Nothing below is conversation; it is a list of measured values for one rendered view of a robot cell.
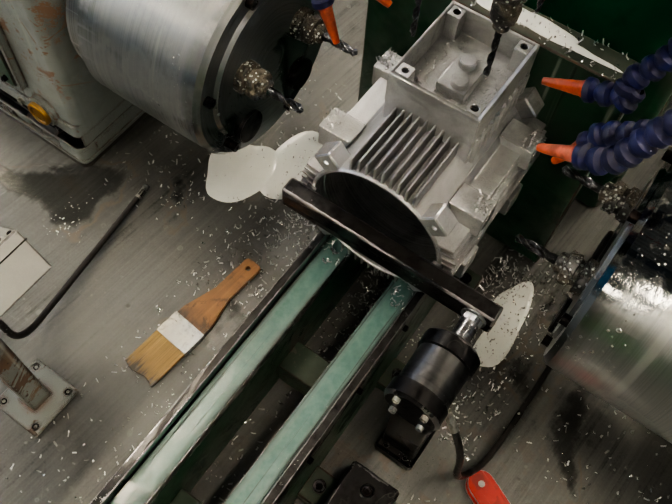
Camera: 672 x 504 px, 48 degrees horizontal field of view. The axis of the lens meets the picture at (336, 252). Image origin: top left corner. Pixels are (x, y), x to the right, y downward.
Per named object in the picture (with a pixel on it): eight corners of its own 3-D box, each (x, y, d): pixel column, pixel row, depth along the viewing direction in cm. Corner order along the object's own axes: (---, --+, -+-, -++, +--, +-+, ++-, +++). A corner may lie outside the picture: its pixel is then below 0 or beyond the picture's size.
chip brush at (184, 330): (241, 253, 101) (241, 250, 100) (269, 276, 100) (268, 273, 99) (123, 362, 93) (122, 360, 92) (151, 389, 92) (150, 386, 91)
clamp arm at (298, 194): (500, 315, 76) (295, 187, 83) (508, 302, 74) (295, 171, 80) (483, 341, 75) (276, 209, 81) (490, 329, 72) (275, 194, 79)
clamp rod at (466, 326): (465, 312, 76) (469, 303, 74) (482, 323, 75) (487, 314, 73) (422, 374, 72) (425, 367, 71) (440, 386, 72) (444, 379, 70)
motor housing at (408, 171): (392, 119, 98) (411, 6, 81) (522, 193, 93) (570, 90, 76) (299, 227, 90) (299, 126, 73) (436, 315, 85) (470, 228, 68)
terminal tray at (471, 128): (439, 49, 83) (450, -2, 77) (524, 94, 81) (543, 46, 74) (378, 118, 78) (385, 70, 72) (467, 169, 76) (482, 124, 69)
